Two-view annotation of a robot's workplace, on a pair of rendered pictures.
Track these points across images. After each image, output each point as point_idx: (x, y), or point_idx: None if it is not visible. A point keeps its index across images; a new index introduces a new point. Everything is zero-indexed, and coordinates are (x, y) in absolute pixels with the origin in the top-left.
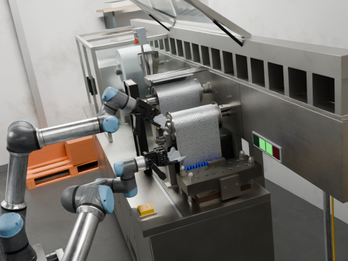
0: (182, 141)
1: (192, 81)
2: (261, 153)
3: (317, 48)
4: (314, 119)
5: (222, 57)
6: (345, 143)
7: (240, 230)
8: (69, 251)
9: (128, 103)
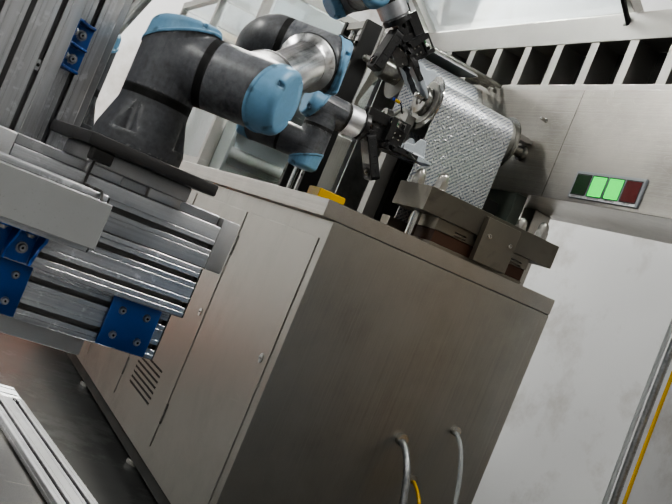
0: (438, 135)
1: (471, 84)
2: (521, 284)
3: None
4: None
5: (558, 57)
6: None
7: (473, 336)
8: (282, 53)
9: (400, 0)
